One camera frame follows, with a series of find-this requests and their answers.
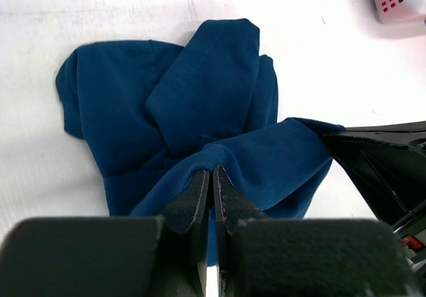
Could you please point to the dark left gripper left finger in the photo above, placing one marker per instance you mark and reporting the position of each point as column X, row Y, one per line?
column 181, row 263

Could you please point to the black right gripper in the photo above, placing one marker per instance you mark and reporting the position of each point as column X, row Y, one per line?
column 387, row 166

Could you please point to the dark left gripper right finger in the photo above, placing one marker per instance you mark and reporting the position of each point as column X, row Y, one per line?
column 233, row 211

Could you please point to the blue mickey mouse t-shirt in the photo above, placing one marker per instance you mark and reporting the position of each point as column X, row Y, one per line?
column 154, row 113

